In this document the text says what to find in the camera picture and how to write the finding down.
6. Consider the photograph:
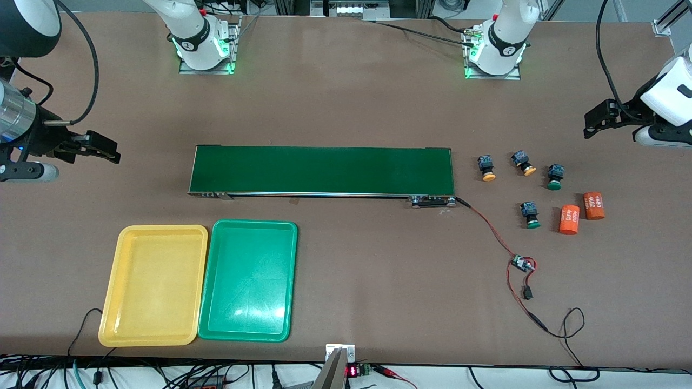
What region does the red and black wire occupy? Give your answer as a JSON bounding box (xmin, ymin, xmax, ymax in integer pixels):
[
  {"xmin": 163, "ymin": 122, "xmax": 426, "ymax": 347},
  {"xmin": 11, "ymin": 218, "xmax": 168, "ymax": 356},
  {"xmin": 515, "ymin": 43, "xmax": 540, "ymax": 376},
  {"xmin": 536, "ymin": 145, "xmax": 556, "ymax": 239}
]
[{"xmin": 453, "ymin": 197, "xmax": 549, "ymax": 333}]

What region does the thin black looped cable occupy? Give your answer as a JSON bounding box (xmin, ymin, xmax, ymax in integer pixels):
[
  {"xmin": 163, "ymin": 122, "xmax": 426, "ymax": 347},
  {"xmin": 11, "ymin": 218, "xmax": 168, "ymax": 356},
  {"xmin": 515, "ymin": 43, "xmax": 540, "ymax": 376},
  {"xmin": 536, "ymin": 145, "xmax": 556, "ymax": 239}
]
[{"xmin": 545, "ymin": 307, "xmax": 601, "ymax": 383}]

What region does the green plastic tray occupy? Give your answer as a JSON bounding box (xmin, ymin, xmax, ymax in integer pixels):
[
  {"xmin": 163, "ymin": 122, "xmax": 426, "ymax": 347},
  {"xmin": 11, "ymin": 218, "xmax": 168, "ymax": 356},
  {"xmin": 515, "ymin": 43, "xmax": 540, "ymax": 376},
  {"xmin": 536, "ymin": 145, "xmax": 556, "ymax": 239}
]
[{"xmin": 197, "ymin": 219, "xmax": 299, "ymax": 343}]

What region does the yellow mushroom push button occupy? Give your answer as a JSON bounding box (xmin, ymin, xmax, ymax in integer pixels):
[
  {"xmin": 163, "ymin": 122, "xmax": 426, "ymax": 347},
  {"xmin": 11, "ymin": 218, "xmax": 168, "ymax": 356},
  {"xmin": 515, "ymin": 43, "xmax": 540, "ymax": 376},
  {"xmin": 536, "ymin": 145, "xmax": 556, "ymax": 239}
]
[
  {"xmin": 477, "ymin": 155, "xmax": 497, "ymax": 182},
  {"xmin": 511, "ymin": 150, "xmax": 537, "ymax": 177}
]

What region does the yellow plastic tray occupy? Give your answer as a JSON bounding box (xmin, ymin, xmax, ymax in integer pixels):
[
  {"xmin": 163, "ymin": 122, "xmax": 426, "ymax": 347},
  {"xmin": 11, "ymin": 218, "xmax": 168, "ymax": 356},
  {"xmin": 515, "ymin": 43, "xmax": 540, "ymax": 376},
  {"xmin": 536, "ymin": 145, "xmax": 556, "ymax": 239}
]
[{"xmin": 98, "ymin": 224, "xmax": 209, "ymax": 347}]

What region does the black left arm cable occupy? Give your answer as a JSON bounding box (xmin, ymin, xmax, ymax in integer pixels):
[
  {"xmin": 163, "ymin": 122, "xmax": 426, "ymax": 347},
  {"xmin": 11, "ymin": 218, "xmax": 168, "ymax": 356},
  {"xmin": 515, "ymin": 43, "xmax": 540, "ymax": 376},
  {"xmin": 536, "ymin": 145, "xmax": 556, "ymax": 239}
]
[{"xmin": 595, "ymin": 0, "xmax": 638, "ymax": 122}]

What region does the silver metal bracket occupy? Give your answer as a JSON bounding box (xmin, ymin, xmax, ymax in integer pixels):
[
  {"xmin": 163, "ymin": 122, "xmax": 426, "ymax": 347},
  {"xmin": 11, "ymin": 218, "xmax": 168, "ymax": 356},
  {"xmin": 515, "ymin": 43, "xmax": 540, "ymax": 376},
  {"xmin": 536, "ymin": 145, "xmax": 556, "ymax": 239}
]
[{"xmin": 325, "ymin": 344, "xmax": 356, "ymax": 364}]

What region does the grey metal bar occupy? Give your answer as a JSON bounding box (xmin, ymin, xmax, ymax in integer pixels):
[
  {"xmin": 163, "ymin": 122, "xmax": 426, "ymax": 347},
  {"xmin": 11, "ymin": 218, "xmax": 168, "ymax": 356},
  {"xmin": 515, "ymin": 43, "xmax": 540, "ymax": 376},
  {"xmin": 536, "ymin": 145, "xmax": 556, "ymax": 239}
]
[{"xmin": 312, "ymin": 348, "xmax": 349, "ymax": 389}]

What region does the grey metal device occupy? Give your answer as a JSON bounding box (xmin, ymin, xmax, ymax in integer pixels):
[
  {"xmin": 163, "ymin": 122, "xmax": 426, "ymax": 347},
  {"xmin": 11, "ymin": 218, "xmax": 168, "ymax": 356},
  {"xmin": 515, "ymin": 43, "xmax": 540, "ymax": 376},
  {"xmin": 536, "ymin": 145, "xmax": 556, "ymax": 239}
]
[{"xmin": 309, "ymin": 0, "xmax": 391, "ymax": 22}]

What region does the short black table cable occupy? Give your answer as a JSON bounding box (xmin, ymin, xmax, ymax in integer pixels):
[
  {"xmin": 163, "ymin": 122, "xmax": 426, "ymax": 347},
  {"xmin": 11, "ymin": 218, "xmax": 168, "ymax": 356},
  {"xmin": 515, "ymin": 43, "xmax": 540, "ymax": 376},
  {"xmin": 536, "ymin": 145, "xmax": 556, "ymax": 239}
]
[{"xmin": 430, "ymin": 15, "xmax": 474, "ymax": 33}]

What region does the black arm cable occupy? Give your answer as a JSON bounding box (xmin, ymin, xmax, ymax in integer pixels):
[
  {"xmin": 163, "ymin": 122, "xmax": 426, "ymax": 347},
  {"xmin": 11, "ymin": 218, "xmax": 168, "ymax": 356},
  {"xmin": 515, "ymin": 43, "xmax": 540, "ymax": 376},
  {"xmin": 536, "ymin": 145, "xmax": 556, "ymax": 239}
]
[
  {"xmin": 595, "ymin": 0, "xmax": 638, "ymax": 122},
  {"xmin": 54, "ymin": 0, "xmax": 101, "ymax": 126}
]

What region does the long black table cable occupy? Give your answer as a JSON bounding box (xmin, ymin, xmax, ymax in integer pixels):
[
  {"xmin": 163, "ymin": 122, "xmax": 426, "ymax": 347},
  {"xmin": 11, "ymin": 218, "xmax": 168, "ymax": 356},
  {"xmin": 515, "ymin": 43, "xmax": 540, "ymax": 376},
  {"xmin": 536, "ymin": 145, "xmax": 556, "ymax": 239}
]
[{"xmin": 373, "ymin": 21, "xmax": 475, "ymax": 46}]

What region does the red clip lead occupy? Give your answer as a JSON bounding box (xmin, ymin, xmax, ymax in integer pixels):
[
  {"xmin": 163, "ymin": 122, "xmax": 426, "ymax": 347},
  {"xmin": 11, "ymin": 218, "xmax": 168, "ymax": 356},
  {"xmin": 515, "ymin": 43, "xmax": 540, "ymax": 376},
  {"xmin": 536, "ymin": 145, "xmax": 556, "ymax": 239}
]
[{"xmin": 372, "ymin": 365, "xmax": 418, "ymax": 389}]

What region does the green conveyor belt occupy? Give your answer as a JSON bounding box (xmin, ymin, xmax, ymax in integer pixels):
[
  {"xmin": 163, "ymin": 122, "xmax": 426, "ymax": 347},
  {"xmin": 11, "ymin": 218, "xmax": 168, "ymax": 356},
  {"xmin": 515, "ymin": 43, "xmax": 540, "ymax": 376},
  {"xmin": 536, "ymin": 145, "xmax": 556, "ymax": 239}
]
[{"xmin": 188, "ymin": 145, "xmax": 457, "ymax": 209}]

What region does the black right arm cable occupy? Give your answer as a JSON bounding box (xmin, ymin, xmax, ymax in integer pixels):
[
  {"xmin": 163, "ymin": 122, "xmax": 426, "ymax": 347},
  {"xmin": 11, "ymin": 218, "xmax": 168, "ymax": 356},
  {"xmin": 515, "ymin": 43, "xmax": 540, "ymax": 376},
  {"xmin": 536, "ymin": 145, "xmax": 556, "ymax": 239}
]
[{"xmin": 54, "ymin": 0, "xmax": 101, "ymax": 126}]

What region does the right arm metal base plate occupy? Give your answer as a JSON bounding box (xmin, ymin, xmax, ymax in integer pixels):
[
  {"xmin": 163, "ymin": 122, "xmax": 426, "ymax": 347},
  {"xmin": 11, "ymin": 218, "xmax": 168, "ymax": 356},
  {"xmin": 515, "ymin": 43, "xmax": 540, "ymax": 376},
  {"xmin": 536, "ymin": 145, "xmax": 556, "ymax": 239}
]
[{"xmin": 178, "ymin": 16, "xmax": 242, "ymax": 75}]

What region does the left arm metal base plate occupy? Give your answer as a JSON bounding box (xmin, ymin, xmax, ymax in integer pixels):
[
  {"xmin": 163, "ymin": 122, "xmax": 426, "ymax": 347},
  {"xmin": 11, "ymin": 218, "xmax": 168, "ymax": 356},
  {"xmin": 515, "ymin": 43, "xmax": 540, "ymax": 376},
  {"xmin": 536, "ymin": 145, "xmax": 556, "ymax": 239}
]
[{"xmin": 464, "ymin": 27, "xmax": 522, "ymax": 81}]

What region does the aluminium profile bracket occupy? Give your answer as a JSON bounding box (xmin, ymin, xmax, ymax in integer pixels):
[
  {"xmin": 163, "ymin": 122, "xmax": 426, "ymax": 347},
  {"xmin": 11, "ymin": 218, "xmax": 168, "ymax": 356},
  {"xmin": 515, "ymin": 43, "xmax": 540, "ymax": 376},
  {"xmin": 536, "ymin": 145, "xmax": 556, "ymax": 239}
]
[{"xmin": 653, "ymin": 0, "xmax": 692, "ymax": 37}]

